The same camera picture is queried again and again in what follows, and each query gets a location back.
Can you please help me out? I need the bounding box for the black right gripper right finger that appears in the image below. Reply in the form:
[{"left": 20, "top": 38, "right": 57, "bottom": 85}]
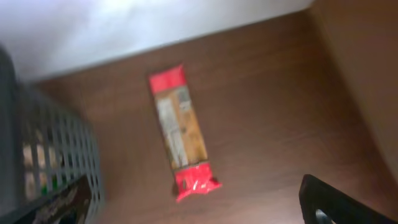
[{"left": 299, "top": 174, "right": 397, "bottom": 224}]

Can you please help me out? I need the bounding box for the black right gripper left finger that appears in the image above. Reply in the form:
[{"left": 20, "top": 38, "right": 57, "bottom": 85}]
[{"left": 1, "top": 175, "right": 92, "bottom": 224}]

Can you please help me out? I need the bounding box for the beige clear snack bag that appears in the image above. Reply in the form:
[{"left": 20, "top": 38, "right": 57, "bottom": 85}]
[{"left": 23, "top": 130, "right": 63, "bottom": 200}]

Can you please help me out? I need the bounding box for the grey plastic lattice basket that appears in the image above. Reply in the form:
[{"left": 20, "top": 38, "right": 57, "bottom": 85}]
[{"left": 1, "top": 50, "right": 104, "bottom": 223}]

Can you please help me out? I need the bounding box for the red brown biscuit packet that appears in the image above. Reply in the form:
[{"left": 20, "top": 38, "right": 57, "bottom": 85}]
[{"left": 149, "top": 65, "right": 222, "bottom": 202}]

